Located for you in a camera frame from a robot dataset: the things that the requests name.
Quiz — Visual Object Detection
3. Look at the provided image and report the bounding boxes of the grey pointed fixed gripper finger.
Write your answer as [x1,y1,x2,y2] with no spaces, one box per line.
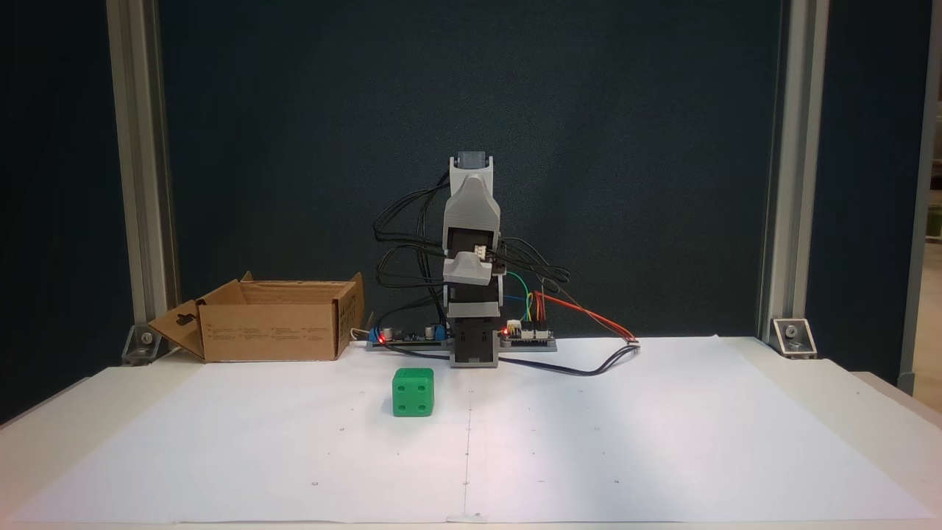
[444,266,492,287]

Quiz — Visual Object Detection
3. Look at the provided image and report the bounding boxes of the green dice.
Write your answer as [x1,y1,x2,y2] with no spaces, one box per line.
[392,367,435,418]

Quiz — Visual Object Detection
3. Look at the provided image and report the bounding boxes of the blue power circuit board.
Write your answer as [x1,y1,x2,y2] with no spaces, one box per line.
[370,318,451,345]

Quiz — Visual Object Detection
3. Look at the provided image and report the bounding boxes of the grey board mounting plate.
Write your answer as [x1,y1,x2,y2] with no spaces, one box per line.
[366,337,558,353]

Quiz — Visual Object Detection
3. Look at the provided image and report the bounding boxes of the brown cardboard box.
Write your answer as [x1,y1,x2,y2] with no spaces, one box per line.
[147,271,365,363]

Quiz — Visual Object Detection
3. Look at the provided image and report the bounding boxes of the white paper sheet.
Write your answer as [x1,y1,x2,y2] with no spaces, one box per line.
[7,336,935,525]

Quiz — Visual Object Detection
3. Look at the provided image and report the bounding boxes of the grey metal upright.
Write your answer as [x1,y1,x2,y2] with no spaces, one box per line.
[898,0,942,396]

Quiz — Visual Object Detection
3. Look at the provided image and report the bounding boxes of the green wire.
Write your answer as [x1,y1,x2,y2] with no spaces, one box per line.
[505,271,534,326]

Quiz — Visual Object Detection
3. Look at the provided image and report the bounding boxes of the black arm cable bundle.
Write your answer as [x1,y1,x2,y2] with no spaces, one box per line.
[500,236,572,297]
[373,172,451,339]

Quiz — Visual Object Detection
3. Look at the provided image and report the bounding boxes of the small circuit board with wires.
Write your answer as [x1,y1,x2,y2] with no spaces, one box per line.
[500,320,554,344]

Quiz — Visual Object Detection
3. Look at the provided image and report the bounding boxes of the orange wire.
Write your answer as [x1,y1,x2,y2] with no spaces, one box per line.
[536,289,638,341]

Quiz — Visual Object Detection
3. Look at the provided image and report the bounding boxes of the red wire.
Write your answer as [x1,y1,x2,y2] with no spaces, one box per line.
[536,291,640,344]

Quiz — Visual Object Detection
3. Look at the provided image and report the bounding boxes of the black cable with white connector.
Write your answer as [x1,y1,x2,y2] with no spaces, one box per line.
[381,339,641,377]

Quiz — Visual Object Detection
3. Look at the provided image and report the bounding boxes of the metal corner bracket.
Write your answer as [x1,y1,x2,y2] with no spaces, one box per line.
[771,318,818,360]
[121,324,164,366]

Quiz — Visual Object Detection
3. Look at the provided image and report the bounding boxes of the aluminium frame post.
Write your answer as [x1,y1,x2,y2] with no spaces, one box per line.
[758,0,829,344]
[107,0,182,347]

